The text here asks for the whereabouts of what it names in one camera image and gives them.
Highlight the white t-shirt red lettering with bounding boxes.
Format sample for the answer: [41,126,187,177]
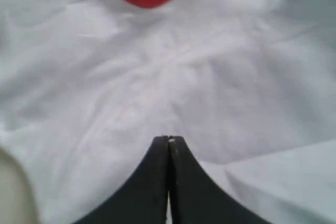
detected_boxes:
[1,0,335,223]

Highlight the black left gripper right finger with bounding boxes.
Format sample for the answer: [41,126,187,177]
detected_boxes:
[169,136,268,224]

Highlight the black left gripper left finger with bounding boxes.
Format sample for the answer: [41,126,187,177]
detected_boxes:
[77,136,169,224]

